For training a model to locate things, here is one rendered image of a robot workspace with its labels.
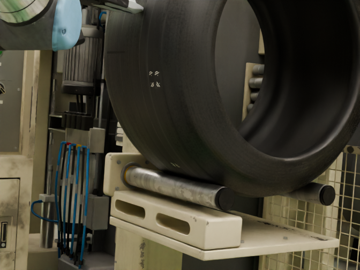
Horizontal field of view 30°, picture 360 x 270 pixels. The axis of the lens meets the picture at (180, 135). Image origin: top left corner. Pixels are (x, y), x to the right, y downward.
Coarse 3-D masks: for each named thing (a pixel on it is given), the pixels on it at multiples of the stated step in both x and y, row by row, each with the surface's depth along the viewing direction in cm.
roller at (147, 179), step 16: (128, 176) 151; (144, 176) 146; (160, 176) 142; (176, 176) 139; (160, 192) 142; (176, 192) 136; (192, 192) 131; (208, 192) 127; (224, 192) 126; (224, 208) 126
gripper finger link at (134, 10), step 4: (132, 0) 122; (108, 4) 120; (112, 4) 119; (132, 4) 121; (136, 4) 122; (120, 8) 121; (124, 8) 121; (128, 8) 121; (132, 8) 122; (136, 8) 122; (140, 8) 124; (132, 12) 124; (136, 12) 124
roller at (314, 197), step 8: (312, 184) 145; (320, 184) 143; (296, 192) 147; (304, 192) 145; (312, 192) 143; (320, 192) 142; (328, 192) 142; (304, 200) 147; (312, 200) 144; (320, 200) 142; (328, 200) 142
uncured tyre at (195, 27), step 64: (192, 0) 119; (256, 0) 162; (320, 0) 157; (128, 64) 128; (192, 64) 119; (320, 64) 163; (128, 128) 137; (192, 128) 122; (256, 128) 165; (320, 128) 157; (256, 192) 134
